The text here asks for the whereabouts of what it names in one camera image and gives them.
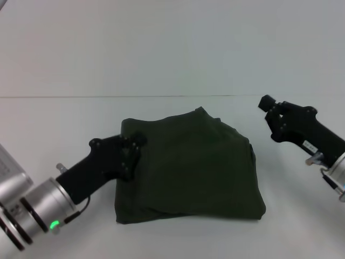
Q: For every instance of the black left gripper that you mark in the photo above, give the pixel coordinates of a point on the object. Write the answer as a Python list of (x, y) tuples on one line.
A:
[(99, 167)]

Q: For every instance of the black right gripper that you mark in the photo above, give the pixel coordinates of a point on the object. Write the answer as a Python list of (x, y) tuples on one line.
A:
[(307, 126)]

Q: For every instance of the dark green shirt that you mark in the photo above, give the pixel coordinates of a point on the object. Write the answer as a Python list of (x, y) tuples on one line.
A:
[(188, 167)]

